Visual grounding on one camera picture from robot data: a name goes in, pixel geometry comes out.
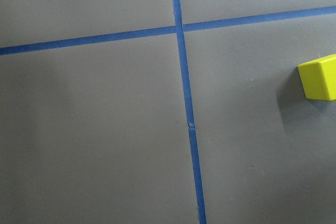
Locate yellow wooden block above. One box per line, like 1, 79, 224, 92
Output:
298, 54, 335, 101

